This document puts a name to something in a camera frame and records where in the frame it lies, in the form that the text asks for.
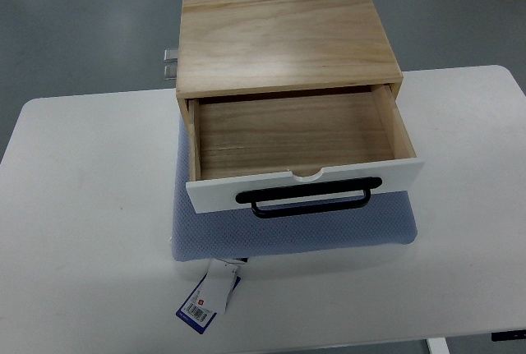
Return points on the white top drawer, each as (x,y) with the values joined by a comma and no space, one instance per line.
(248,142)

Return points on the black metal drawer handle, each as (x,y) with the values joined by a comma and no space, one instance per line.
(310,198)

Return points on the wooden drawer cabinet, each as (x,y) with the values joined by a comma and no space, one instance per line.
(235,47)

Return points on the blue grey mesh cushion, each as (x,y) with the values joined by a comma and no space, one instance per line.
(386,219)

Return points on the blue white product tag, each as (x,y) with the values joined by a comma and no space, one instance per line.
(210,297)

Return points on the white table leg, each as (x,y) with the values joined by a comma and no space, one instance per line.
(438,346)

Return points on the black table control panel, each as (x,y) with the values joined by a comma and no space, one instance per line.
(508,335)

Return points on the upper metal table bracket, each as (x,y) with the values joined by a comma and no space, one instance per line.
(171,55)

